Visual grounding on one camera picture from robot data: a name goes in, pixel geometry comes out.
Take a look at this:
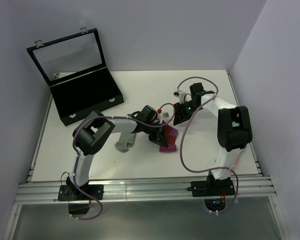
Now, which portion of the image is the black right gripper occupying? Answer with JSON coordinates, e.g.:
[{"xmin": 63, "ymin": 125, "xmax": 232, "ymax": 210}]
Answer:
[{"xmin": 173, "ymin": 100, "xmax": 202, "ymax": 126}]

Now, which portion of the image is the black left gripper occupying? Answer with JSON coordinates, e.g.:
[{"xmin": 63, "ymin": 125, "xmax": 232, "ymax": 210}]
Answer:
[{"xmin": 142, "ymin": 121, "xmax": 167, "ymax": 149}]

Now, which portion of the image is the maroon sock with orange cuff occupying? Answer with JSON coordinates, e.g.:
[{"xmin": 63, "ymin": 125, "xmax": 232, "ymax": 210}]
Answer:
[{"xmin": 159, "ymin": 124, "xmax": 179, "ymax": 153}]

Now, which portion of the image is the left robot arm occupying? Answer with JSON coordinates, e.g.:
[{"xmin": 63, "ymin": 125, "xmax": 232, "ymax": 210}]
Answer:
[{"xmin": 69, "ymin": 105, "xmax": 168, "ymax": 200}]

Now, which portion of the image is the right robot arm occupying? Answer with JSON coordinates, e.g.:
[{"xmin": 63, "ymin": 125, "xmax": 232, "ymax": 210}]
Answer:
[{"xmin": 173, "ymin": 82, "xmax": 253, "ymax": 195}]

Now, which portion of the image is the grey-green ankle sock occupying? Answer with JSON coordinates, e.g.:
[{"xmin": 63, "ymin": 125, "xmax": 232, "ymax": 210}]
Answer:
[{"xmin": 114, "ymin": 132, "xmax": 137, "ymax": 153}]

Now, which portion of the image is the pink patterned sock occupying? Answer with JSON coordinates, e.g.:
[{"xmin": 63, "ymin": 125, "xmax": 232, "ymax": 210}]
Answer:
[{"xmin": 232, "ymin": 121, "xmax": 244, "ymax": 170}]

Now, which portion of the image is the black display case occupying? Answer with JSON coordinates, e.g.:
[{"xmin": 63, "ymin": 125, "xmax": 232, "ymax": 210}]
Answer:
[{"xmin": 26, "ymin": 28, "xmax": 124, "ymax": 126}]

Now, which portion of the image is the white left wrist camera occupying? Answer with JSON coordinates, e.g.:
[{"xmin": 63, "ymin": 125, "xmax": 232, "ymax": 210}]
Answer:
[{"xmin": 157, "ymin": 108, "xmax": 169, "ymax": 122}]

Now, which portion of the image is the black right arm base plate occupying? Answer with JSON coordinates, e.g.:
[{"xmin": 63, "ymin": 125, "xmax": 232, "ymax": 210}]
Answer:
[{"xmin": 186, "ymin": 180, "xmax": 235, "ymax": 197}]

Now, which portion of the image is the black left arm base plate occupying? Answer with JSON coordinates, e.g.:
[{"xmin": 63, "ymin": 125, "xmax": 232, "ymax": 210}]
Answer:
[{"xmin": 57, "ymin": 184, "xmax": 104, "ymax": 202}]

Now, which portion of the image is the aluminium frame rail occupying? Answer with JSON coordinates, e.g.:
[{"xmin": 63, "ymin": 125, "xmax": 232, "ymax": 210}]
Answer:
[{"xmin": 13, "ymin": 175, "xmax": 277, "ymax": 205}]

